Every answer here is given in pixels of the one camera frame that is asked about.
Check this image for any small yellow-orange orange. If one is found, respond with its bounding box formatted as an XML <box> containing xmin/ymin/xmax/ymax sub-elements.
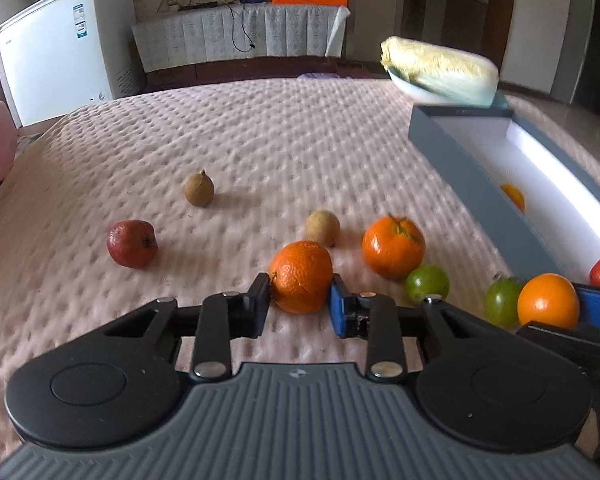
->
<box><xmin>500</xmin><ymin>183</ymin><xmax>527</xmax><ymax>213</ymax></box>

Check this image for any pointed brown fruit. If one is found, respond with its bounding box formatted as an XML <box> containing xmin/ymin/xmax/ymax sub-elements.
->
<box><xmin>183</xmin><ymin>170</ymin><xmax>215</xmax><ymax>208</ymax></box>

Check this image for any smooth orange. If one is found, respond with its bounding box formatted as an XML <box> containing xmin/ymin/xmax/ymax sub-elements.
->
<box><xmin>517</xmin><ymin>273</ymin><xmax>581</xmax><ymax>331</ymax></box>

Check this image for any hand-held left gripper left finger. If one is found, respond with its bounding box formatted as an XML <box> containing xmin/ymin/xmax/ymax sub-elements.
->
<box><xmin>102</xmin><ymin>272</ymin><xmax>272</xmax><ymax>381</ymax></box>

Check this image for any grey box with white inside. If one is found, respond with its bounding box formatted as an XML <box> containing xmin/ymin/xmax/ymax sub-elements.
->
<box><xmin>408</xmin><ymin>91</ymin><xmax>600</xmax><ymax>311</ymax></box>

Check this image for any napa cabbage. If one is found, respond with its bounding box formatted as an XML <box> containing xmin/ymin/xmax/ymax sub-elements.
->
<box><xmin>380</xmin><ymin>36</ymin><xmax>500</xmax><ymax>108</ymax></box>

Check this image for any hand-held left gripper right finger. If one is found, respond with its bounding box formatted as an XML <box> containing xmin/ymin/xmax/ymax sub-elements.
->
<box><xmin>330</xmin><ymin>274</ymin><xmax>501</xmax><ymax>380</ymax></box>

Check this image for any pink quilted blanket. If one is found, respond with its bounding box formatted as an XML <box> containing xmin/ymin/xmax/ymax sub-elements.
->
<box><xmin>0</xmin><ymin>77</ymin><xmax>600</xmax><ymax>461</ymax></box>

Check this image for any white patterned cabinet cloth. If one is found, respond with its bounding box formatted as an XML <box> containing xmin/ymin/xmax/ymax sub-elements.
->
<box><xmin>131</xmin><ymin>2</ymin><xmax>352</xmax><ymax>73</ymax></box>

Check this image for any dark wooden cabinet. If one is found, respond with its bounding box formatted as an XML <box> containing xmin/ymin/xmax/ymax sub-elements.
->
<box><xmin>140</xmin><ymin>54</ymin><xmax>387</xmax><ymax>94</ymax></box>

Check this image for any round light brown fruit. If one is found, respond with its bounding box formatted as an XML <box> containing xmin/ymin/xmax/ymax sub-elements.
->
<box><xmin>305</xmin><ymin>209</ymin><xmax>341</xmax><ymax>248</ymax></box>

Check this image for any blue cartoon plate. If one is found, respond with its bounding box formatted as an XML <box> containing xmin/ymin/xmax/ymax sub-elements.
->
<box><xmin>386</xmin><ymin>66</ymin><xmax>510</xmax><ymax>109</ymax></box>

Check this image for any red apple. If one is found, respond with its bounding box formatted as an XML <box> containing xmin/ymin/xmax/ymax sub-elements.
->
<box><xmin>106</xmin><ymin>219</ymin><xmax>159</xmax><ymax>269</ymax></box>

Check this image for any dimpled orange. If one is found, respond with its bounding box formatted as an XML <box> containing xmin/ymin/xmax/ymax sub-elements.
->
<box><xmin>269</xmin><ymin>241</ymin><xmax>334</xmax><ymax>315</ymax></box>

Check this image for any orange with green stem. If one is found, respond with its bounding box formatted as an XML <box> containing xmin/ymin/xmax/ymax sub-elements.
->
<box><xmin>362</xmin><ymin>214</ymin><xmax>426</xmax><ymax>281</ymax></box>

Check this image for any green lime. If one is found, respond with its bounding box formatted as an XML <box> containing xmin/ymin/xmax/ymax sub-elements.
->
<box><xmin>405</xmin><ymin>265</ymin><xmax>451</xmax><ymax>307</ymax></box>

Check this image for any green fruit with stem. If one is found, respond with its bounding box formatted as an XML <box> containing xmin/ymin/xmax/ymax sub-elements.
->
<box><xmin>484</xmin><ymin>272</ymin><xmax>526</xmax><ymax>330</ymax></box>

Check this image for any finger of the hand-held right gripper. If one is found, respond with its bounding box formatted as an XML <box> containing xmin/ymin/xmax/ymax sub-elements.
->
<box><xmin>572</xmin><ymin>282</ymin><xmax>600</xmax><ymax>333</ymax></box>
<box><xmin>516</xmin><ymin>320</ymin><xmax>600</xmax><ymax>378</ymax></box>

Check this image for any black cable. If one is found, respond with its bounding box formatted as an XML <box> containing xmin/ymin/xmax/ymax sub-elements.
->
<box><xmin>228</xmin><ymin>4</ymin><xmax>257</xmax><ymax>53</ymax></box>

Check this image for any white chest freezer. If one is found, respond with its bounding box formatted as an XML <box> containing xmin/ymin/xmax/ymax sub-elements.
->
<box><xmin>0</xmin><ymin>0</ymin><xmax>142</xmax><ymax>128</ymax></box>

